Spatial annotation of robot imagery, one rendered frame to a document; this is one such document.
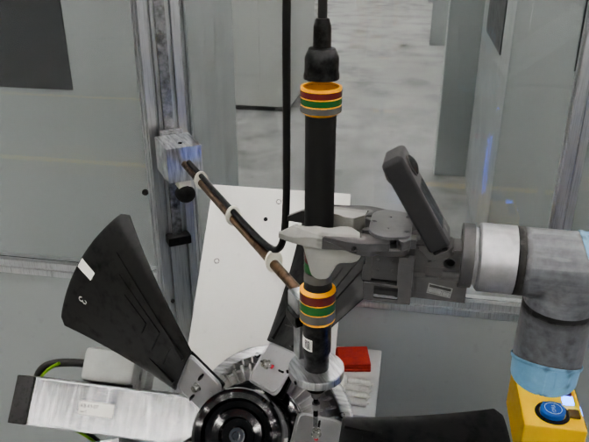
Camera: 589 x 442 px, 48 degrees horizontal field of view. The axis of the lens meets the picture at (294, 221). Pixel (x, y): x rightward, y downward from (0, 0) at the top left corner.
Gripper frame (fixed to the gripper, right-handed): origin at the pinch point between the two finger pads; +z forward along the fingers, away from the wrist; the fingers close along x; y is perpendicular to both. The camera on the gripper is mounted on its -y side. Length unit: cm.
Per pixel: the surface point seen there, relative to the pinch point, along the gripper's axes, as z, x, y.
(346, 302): -5.4, 8.4, 15.2
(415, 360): -16, 71, 69
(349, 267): -5.0, 13.1, 12.6
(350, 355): -1, 61, 62
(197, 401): 14.6, 3.1, 31.2
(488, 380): -34, 72, 72
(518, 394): -33, 30, 43
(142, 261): 23.4, 8.1, 12.4
